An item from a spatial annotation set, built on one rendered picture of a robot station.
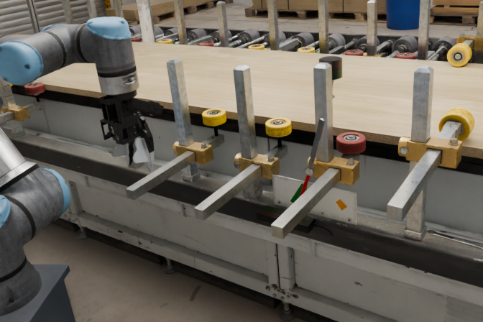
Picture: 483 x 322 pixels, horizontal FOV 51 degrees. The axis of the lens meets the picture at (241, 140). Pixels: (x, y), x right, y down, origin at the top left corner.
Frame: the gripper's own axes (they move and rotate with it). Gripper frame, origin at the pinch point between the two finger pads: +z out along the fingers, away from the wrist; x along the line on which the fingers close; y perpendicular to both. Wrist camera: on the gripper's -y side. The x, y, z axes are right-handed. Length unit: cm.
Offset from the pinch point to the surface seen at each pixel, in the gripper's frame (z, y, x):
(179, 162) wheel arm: 11.9, -22.5, -10.7
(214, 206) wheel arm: 13.0, -8.7, 15.2
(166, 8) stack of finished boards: 72, -566, -581
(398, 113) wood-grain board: 4, -68, 41
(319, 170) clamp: 9.4, -33.0, 32.7
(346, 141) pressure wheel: 3, -41, 37
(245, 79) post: -13.8, -33.0, 9.9
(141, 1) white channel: -19, -120, -129
